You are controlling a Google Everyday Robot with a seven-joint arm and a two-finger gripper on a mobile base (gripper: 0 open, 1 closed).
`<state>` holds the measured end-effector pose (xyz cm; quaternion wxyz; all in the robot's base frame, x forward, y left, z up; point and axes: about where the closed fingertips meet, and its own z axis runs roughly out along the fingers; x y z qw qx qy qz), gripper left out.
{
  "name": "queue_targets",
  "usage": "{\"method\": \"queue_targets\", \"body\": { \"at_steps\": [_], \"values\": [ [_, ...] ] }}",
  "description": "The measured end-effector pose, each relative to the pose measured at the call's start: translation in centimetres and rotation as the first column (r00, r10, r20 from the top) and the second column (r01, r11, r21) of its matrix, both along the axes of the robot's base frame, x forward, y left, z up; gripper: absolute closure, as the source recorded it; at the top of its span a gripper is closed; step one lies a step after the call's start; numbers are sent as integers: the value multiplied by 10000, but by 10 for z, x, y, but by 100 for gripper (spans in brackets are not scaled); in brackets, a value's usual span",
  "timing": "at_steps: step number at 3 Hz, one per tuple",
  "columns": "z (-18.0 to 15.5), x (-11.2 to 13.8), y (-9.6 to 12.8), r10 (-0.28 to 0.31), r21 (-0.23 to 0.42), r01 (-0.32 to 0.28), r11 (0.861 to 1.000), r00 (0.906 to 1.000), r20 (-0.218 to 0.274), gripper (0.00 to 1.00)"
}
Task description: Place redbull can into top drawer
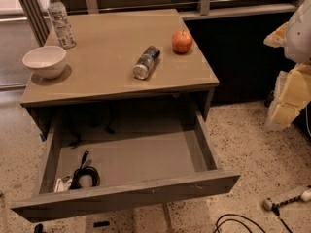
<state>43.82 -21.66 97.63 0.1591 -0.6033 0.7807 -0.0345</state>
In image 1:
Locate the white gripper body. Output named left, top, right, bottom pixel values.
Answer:
left=284, top=0, right=311, bottom=64

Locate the red apple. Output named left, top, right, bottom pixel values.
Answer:
left=172, top=30, right=193, bottom=53

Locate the black floor cable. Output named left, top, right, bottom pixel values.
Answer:
left=213, top=207, right=294, bottom=233

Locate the white power strip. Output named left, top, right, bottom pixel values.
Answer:
left=262, top=185, right=311, bottom=211

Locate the coiled black cable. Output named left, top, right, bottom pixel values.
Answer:
left=69, top=150, right=101, bottom=190

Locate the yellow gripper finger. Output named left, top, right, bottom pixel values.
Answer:
left=265, top=64, right=311, bottom=131
left=263, top=22, right=288, bottom=48

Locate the white ceramic bowl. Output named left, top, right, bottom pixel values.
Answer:
left=22, top=46, right=66, bottom=79

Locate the small dark floor device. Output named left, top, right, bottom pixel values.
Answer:
left=264, top=90, right=274, bottom=108

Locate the clear plastic water bottle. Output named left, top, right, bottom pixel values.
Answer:
left=47, top=0, right=76, bottom=49

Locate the open grey top drawer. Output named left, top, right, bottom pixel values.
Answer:
left=11, top=110, right=240, bottom=222

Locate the grey cabinet with tan top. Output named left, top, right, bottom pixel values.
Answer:
left=20, top=9, right=219, bottom=134

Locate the silver blue redbull can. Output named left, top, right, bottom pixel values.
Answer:
left=133, top=46, right=160, bottom=80

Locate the small white packet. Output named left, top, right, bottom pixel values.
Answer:
left=53, top=176, right=72, bottom=192

